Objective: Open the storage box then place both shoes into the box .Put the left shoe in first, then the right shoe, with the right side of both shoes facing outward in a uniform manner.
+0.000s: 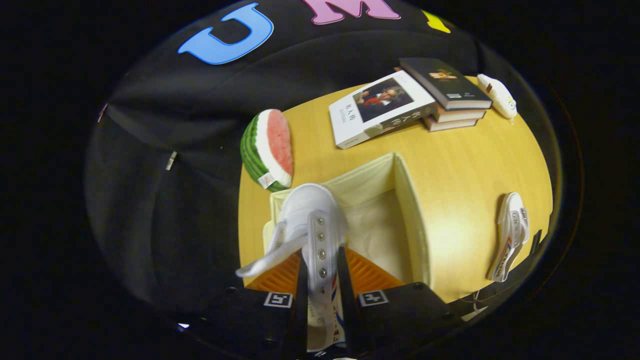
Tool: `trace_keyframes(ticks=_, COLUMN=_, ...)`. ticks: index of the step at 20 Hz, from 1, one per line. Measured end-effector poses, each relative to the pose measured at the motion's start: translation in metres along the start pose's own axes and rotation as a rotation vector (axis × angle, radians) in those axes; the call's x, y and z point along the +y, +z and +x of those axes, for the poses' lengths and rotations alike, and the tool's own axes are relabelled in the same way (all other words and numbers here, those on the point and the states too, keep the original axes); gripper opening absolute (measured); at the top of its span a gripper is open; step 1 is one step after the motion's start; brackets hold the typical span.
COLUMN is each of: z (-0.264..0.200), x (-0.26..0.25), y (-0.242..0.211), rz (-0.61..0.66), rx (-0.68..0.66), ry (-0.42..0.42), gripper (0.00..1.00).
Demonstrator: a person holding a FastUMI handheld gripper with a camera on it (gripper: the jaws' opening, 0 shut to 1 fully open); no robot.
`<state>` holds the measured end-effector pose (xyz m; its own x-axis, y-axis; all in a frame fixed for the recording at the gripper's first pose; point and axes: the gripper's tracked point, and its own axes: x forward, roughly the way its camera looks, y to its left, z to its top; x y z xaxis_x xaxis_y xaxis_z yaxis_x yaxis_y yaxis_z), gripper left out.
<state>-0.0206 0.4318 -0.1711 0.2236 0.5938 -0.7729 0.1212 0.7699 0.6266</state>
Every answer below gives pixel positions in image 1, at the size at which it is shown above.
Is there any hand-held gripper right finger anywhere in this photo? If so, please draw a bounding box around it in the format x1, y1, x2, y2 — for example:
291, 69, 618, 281
336, 245, 466, 358

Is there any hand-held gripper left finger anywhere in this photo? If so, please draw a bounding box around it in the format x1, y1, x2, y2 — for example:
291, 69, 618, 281
192, 250, 309, 360

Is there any white canvas shoe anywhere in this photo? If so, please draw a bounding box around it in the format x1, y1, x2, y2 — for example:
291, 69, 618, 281
235, 183, 349, 353
486, 192, 531, 283

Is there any beige fabric storage box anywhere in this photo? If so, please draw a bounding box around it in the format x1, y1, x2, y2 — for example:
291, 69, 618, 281
262, 151, 432, 288

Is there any black backdrop cloth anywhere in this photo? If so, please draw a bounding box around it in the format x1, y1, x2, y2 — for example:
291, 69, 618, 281
85, 0, 561, 321

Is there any watermelon slice plush toy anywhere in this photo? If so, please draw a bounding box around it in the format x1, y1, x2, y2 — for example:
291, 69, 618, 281
240, 108, 295, 193

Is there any white portrait cover book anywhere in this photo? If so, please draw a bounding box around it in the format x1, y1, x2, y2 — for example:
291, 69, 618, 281
328, 70, 438, 150

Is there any black hardcover book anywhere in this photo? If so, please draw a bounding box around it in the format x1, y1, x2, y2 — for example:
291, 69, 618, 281
398, 57, 493, 111

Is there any white plush toy with face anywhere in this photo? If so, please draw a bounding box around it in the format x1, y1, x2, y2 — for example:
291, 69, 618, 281
476, 73, 518, 121

